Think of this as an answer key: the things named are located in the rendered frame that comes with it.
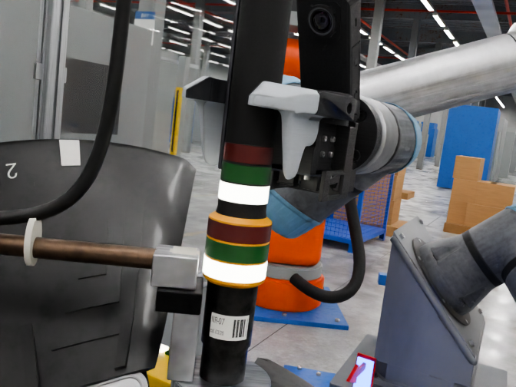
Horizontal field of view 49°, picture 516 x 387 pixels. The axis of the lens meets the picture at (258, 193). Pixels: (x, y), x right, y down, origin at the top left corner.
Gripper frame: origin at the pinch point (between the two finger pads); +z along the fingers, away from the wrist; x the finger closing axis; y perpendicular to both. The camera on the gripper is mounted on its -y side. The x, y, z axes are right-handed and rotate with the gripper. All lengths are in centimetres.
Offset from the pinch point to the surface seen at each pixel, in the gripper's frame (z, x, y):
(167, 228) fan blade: -7.7, 9.5, 11.8
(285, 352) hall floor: -290, 125, 146
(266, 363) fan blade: -27.0, 8.1, 29.6
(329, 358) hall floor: -302, 99, 146
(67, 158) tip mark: -5.4, 19.6, 7.3
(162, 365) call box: -38, 31, 41
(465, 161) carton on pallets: -918, 145, 25
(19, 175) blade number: -1.7, 21.0, 9.0
